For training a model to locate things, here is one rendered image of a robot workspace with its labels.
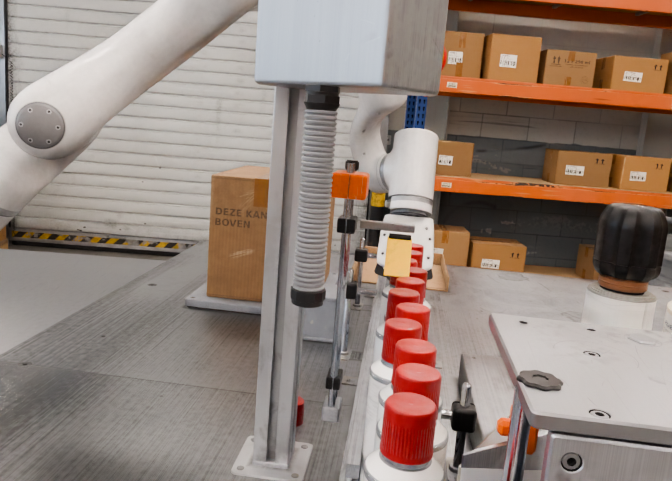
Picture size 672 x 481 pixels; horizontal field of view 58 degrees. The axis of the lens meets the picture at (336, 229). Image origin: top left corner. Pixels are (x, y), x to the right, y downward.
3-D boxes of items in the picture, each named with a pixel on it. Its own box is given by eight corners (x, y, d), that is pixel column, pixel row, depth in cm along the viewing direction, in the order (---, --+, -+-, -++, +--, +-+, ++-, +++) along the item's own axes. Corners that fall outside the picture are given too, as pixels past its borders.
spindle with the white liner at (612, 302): (646, 441, 78) (688, 212, 73) (574, 432, 79) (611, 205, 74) (622, 409, 87) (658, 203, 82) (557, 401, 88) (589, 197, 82)
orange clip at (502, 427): (535, 458, 35) (540, 424, 35) (500, 454, 35) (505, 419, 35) (525, 433, 38) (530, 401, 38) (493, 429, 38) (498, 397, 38)
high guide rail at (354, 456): (359, 479, 53) (360, 465, 53) (345, 478, 53) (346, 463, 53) (391, 243, 158) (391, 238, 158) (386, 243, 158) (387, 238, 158)
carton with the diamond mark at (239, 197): (313, 308, 131) (322, 184, 127) (205, 296, 133) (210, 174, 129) (329, 274, 161) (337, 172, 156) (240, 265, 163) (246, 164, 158)
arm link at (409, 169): (375, 197, 115) (413, 192, 108) (382, 130, 117) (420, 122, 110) (403, 206, 120) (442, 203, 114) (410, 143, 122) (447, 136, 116)
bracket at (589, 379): (812, 465, 24) (817, 442, 24) (527, 428, 25) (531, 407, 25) (668, 344, 37) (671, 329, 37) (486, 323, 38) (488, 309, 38)
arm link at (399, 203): (385, 192, 110) (384, 209, 110) (434, 197, 109) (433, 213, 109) (385, 203, 118) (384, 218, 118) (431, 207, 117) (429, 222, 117)
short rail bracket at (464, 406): (469, 479, 75) (481, 389, 73) (445, 476, 76) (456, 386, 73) (467, 465, 78) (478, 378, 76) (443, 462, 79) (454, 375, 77)
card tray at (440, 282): (447, 291, 161) (449, 277, 160) (350, 281, 163) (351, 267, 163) (441, 266, 190) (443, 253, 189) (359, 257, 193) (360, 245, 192)
